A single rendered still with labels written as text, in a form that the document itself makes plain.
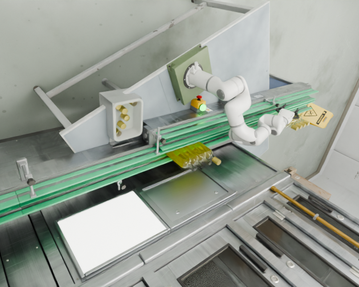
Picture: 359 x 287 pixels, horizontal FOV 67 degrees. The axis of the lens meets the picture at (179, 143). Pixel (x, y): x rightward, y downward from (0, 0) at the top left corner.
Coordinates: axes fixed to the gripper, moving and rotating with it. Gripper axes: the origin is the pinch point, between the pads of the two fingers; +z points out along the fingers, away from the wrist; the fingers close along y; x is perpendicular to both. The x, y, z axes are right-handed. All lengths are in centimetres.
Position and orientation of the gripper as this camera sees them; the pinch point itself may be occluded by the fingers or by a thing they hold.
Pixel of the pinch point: (290, 107)
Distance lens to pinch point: 213.9
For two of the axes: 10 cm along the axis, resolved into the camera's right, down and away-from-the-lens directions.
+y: 8.0, 4.1, -4.4
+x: -0.9, -6.4, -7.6
